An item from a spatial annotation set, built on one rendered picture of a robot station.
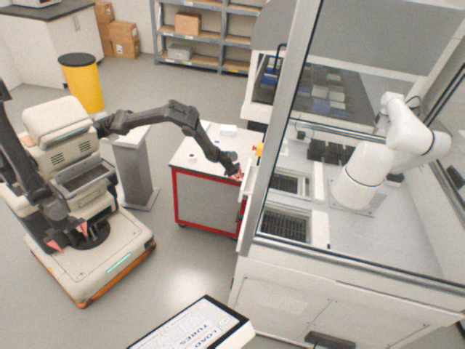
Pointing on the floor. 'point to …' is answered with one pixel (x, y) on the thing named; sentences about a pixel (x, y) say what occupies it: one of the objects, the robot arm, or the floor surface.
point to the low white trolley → (211, 182)
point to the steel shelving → (221, 63)
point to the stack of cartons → (116, 33)
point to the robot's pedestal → (134, 169)
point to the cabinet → (319, 318)
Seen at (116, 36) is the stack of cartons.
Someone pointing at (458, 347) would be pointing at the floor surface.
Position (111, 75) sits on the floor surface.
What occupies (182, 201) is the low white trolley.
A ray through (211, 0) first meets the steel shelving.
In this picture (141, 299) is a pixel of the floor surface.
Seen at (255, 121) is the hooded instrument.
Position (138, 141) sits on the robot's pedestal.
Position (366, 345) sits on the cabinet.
